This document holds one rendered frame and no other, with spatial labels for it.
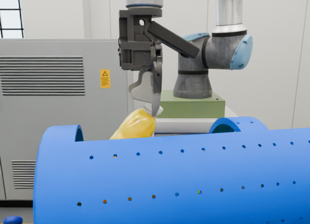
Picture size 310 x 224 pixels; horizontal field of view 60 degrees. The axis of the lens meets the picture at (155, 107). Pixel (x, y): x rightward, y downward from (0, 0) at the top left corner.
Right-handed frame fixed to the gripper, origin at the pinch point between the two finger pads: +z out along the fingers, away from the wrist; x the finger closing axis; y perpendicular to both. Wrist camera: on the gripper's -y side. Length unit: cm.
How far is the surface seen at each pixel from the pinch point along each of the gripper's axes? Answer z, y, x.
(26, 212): 127, 82, -165
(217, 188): 12.6, -9.2, 13.6
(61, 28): -31, 56, -262
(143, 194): 12.3, 4.5, 13.5
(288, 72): 20, -211, -241
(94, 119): 45, 21, -156
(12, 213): 126, 94, -166
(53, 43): -14, 48, -161
